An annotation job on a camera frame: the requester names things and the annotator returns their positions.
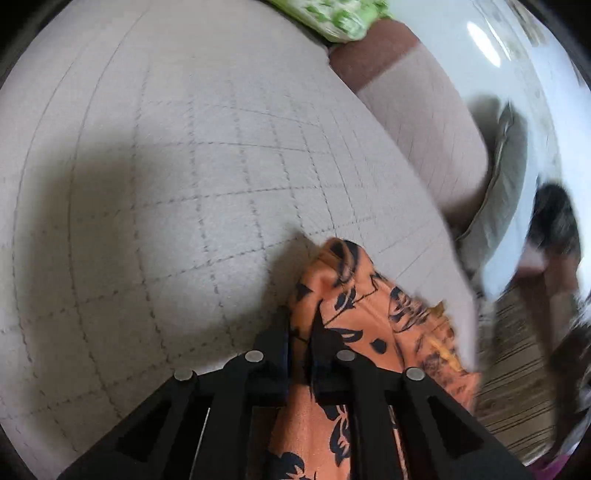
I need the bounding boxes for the orange floral blouse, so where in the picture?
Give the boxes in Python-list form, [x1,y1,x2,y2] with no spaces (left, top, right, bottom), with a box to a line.
[267,237,482,480]

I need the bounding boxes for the green checkered pillow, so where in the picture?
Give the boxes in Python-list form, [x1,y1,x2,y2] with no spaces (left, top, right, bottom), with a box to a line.
[267,0,395,43]

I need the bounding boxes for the striped floral sofa cover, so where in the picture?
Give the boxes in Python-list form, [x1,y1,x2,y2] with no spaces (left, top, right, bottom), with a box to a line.
[475,288,580,464]

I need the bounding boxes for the dark fur collar coat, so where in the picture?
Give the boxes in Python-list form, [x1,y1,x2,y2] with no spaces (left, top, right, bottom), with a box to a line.
[526,184,583,259]

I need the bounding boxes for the pink quilted bed mat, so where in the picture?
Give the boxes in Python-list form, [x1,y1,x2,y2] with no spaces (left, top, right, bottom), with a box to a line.
[0,0,481,480]

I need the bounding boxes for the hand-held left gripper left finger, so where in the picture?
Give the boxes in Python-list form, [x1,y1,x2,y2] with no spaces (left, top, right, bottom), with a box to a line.
[58,305,296,480]

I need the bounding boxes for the pink brown bolster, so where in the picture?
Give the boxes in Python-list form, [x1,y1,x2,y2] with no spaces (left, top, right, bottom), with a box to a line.
[328,21,491,228]

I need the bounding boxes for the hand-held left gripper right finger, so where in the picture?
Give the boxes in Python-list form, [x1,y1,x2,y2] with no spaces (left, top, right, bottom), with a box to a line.
[307,318,534,480]

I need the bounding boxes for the grey pillow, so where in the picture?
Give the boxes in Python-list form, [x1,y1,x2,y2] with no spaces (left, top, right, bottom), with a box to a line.
[455,102,531,278]

